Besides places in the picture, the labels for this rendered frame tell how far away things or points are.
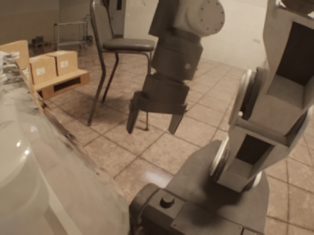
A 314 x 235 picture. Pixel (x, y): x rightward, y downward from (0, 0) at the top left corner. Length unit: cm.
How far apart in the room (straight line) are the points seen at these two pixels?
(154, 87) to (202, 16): 15
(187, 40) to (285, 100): 21
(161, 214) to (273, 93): 48
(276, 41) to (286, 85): 13
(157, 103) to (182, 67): 8
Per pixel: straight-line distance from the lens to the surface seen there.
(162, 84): 30
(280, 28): 25
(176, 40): 29
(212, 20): 29
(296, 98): 36
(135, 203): 63
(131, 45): 104
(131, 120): 33
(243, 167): 60
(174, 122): 39
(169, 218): 59
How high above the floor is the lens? 74
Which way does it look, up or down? 31 degrees down
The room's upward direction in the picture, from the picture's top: 6 degrees clockwise
